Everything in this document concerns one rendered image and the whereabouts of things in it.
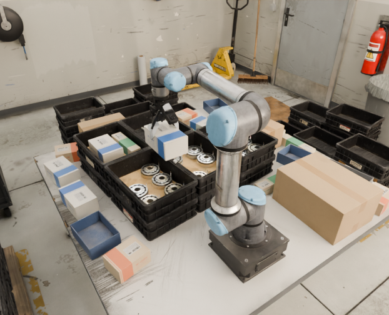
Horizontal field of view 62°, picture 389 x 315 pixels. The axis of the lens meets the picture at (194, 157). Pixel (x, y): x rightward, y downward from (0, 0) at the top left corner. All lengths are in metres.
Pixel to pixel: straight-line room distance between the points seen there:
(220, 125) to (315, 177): 0.83
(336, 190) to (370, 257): 1.13
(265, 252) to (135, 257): 0.54
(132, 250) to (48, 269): 1.18
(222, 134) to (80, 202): 0.95
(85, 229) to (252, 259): 0.81
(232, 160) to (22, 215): 2.26
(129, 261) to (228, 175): 0.58
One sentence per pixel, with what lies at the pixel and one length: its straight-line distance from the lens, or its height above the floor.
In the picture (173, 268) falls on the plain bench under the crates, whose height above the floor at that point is 0.70.
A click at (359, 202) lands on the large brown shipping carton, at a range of 1.65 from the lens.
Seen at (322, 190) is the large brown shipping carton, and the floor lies 0.90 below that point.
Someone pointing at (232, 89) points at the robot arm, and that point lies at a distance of 1.21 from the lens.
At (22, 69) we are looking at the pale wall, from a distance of 4.68.
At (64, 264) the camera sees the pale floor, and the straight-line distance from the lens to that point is 2.55.
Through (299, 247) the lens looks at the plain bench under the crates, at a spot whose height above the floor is 0.70.
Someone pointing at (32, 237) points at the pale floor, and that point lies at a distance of 2.83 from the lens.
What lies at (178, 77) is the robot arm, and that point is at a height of 1.44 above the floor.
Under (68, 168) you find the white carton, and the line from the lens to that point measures 2.00.
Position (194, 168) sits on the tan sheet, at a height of 0.83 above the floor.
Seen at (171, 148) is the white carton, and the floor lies 1.11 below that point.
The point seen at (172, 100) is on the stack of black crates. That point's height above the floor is 0.47.
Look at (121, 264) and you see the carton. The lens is 1.43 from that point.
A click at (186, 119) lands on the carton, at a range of 2.46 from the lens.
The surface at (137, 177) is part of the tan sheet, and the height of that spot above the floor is 0.83.
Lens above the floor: 1.88
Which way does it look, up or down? 34 degrees down
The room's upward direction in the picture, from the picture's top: straight up
